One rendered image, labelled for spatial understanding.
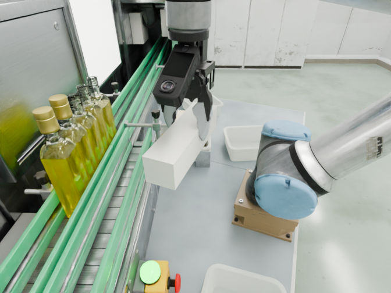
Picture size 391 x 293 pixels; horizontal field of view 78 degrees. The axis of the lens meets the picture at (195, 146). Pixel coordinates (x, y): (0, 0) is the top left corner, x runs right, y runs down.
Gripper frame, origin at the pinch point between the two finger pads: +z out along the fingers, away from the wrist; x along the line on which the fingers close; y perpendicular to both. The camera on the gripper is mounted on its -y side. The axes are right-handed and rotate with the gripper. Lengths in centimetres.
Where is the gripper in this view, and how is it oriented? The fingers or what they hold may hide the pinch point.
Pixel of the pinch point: (185, 134)
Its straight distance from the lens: 51.6
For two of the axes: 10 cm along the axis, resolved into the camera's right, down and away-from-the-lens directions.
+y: 3.7, -5.3, 7.6
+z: 0.0, 8.2, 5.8
